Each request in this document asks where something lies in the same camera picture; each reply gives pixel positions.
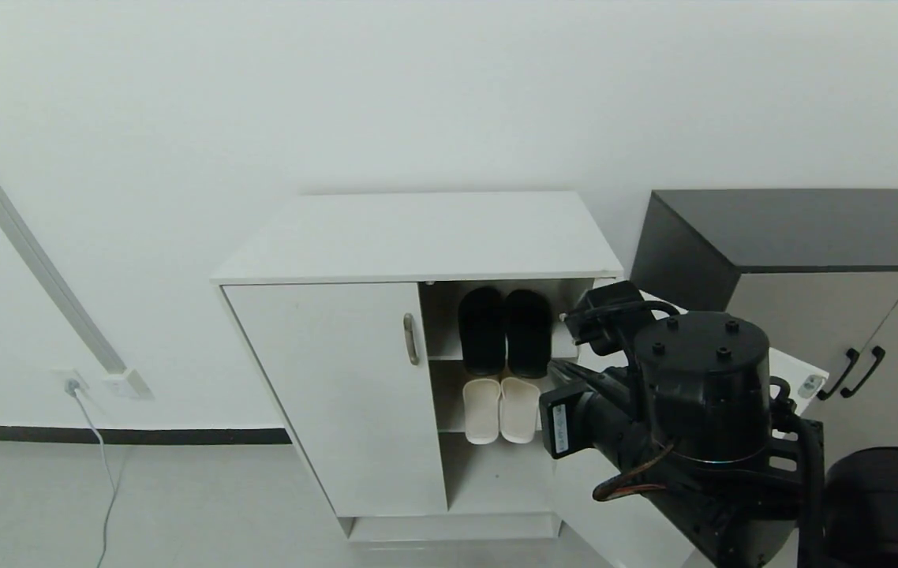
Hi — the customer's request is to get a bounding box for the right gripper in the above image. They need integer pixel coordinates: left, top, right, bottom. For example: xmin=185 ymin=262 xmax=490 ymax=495
xmin=539 ymin=382 xmax=649 ymax=477

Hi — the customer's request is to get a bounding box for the white slipper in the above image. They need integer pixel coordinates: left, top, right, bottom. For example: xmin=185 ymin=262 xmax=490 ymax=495
xmin=462 ymin=378 xmax=503 ymax=446
xmin=499 ymin=376 xmax=542 ymax=445

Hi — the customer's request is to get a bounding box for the black slipper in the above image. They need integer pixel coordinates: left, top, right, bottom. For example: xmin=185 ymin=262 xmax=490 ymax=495
xmin=503 ymin=289 xmax=554 ymax=379
xmin=458 ymin=286 xmax=507 ymax=377

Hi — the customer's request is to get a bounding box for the white shoe cabinet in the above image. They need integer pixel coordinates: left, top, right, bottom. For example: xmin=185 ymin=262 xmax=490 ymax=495
xmin=211 ymin=191 xmax=625 ymax=544

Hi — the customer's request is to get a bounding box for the grey cabinet with dark top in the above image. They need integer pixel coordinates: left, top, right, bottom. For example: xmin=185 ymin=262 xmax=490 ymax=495
xmin=630 ymin=189 xmax=898 ymax=468

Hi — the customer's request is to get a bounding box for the white cabinet door silver handle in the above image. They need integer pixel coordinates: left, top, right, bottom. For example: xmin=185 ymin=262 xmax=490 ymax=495
xmin=550 ymin=290 xmax=830 ymax=568
xmin=222 ymin=282 xmax=450 ymax=518

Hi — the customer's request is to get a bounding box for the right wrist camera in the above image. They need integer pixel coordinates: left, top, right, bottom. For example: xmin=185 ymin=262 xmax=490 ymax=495
xmin=547 ymin=280 xmax=680 ymax=391

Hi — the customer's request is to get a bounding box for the black cable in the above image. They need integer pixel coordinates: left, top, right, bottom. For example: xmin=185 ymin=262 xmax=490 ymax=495
xmin=769 ymin=377 xmax=827 ymax=568

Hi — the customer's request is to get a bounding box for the grey power cable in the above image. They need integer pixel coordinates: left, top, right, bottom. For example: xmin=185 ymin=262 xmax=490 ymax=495
xmin=65 ymin=379 xmax=131 ymax=568

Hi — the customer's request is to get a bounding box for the white wall socket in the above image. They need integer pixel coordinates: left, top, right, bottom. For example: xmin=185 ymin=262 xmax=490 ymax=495
xmin=50 ymin=368 xmax=92 ymax=397

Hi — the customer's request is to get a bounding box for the grey wall cable duct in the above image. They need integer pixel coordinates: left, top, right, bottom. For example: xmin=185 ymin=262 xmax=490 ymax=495
xmin=0 ymin=95 xmax=155 ymax=402

